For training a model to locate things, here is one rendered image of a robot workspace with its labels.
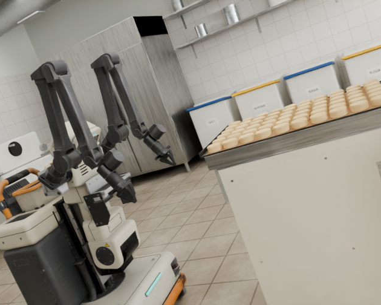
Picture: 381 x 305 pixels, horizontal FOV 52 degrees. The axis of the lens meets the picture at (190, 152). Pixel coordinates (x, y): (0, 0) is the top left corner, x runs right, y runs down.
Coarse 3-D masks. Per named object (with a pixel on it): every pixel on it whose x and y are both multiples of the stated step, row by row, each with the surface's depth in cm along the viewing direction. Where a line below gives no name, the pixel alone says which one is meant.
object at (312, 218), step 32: (256, 160) 125; (288, 160) 121; (320, 160) 118; (352, 160) 115; (256, 192) 128; (288, 192) 124; (320, 192) 121; (352, 192) 118; (256, 224) 131; (288, 224) 127; (320, 224) 124; (352, 224) 120; (256, 256) 135; (288, 256) 131; (320, 256) 127; (352, 256) 124; (288, 288) 135; (320, 288) 131; (352, 288) 127
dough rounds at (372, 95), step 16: (368, 80) 138; (320, 96) 143; (336, 96) 132; (352, 96) 122; (368, 96) 115; (272, 112) 149; (288, 112) 136; (304, 112) 127; (320, 112) 119; (336, 112) 111; (352, 112) 111; (240, 128) 141; (256, 128) 130; (272, 128) 126; (288, 128) 118; (224, 144) 126; (240, 144) 124
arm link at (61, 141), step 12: (60, 60) 154; (36, 72) 152; (60, 72) 152; (36, 84) 154; (48, 84) 154; (48, 96) 155; (48, 108) 156; (60, 108) 160; (48, 120) 158; (60, 120) 159; (60, 132) 158; (60, 144) 159; (72, 144) 164; (60, 156) 159; (60, 168) 161
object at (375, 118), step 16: (368, 112) 110; (320, 128) 116; (336, 128) 114; (352, 128) 113; (368, 128) 112; (256, 144) 124; (272, 144) 122; (288, 144) 120; (304, 144) 119; (208, 160) 131; (224, 160) 129; (240, 160) 127
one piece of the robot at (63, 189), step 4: (40, 172) 169; (44, 172) 171; (44, 188) 170; (48, 188) 170; (56, 188) 168; (60, 188) 168; (64, 188) 170; (68, 188) 171; (44, 192) 171; (48, 192) 170; (52, 192) 169; (56, 192) 168; (60, 192) 168; (64, 192) 169; (48, 196) 171
